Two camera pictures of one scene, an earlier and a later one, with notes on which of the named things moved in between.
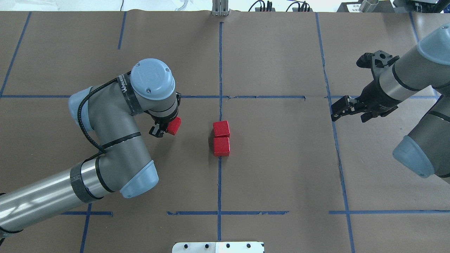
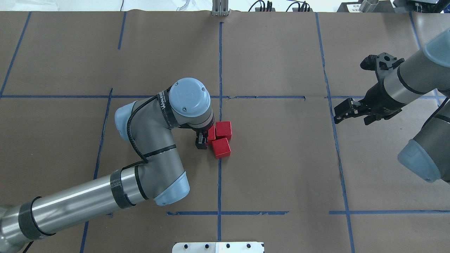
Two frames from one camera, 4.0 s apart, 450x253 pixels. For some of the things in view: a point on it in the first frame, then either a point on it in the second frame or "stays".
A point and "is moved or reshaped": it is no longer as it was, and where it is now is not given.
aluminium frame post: [220, 7] stays
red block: [221, 147] stays
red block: [221, 129] stays
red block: [173, 125] is moved or reshaped
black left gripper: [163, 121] to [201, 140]
